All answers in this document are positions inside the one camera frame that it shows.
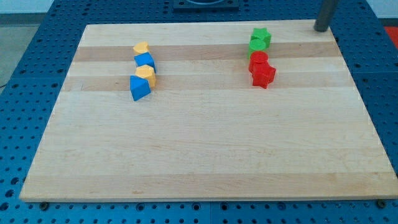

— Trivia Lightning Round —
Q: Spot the red circle block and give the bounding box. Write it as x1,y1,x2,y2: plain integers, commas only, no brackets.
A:
249,51,269,73

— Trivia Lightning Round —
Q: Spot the green circle block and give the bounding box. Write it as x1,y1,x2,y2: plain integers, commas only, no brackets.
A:
248,39,268,58

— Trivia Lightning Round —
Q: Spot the wooden board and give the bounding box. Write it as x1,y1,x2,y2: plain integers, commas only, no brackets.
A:
20,20,397,202

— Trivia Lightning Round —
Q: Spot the blue triangle block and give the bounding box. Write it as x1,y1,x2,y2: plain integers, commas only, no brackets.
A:
130,75,151,101

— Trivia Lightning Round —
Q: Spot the yellow hexagon block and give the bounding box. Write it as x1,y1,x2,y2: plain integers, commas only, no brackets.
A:
135,65,156,88

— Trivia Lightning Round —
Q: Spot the red star block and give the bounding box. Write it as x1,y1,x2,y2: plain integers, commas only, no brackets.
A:
252,63,276,88

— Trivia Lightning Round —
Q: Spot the blue cube block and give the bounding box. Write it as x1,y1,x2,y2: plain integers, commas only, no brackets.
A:
134,52,156,72

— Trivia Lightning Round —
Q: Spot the yellow heart block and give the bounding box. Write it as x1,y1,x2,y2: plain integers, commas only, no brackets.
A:
133,41,150,55

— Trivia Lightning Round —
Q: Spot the green star block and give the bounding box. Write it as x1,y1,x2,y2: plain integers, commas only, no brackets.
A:
251,27,272,48

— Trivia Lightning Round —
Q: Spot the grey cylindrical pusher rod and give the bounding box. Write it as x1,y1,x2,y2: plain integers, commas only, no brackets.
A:
313,0,339,32

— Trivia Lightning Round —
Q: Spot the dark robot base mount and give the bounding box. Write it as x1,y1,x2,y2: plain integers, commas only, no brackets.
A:
172,0,239,12

